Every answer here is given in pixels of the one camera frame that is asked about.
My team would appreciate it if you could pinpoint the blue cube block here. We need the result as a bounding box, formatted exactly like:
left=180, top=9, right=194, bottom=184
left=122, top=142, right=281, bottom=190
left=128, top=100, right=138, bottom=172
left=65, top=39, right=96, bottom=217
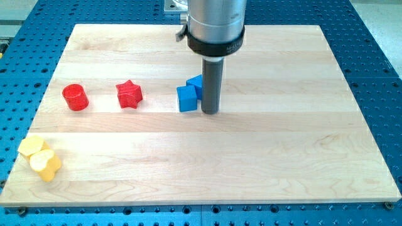
left=177, top=85, right=197, bottom=112

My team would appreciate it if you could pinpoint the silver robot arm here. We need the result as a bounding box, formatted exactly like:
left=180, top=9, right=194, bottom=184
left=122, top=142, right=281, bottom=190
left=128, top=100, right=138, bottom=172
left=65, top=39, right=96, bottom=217
left=175, top=0, right=247, bottom=62

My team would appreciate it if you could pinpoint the blue triangle block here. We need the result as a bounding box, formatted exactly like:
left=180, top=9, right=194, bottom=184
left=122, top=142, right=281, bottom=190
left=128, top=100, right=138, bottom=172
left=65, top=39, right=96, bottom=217
left=186, top=74, right=202, bottom=100

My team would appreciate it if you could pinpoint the red star block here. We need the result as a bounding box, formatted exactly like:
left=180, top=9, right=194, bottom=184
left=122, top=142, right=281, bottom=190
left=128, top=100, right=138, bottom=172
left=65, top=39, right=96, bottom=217
left=116, top=80, right=143, bottom=109

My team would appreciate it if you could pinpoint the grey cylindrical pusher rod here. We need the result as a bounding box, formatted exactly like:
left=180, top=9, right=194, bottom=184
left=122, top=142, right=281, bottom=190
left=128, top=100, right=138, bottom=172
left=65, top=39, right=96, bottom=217
left=201, top=57, right=224, bottom=114

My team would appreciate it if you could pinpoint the red cylinder block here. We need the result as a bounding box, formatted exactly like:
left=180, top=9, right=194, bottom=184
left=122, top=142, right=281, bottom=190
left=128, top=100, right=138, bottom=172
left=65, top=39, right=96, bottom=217
left=62, top=83, right=89, bottom=111

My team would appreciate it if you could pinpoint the yellow heart block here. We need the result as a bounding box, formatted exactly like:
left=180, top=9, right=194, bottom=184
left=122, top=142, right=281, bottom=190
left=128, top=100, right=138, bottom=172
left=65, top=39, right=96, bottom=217
left=30, top=149, right=62, bottom=182

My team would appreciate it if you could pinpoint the yellow hexagon block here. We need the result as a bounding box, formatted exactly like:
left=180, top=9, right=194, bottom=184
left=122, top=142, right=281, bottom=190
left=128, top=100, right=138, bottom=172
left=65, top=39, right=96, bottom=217
left=18, top=135, right=50, bottom=161

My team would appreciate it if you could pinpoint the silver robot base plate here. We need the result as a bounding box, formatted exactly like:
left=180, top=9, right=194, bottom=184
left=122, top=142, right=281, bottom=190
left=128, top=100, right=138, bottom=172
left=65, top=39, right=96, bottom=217
left=163, top=0, right=188, bottom=14

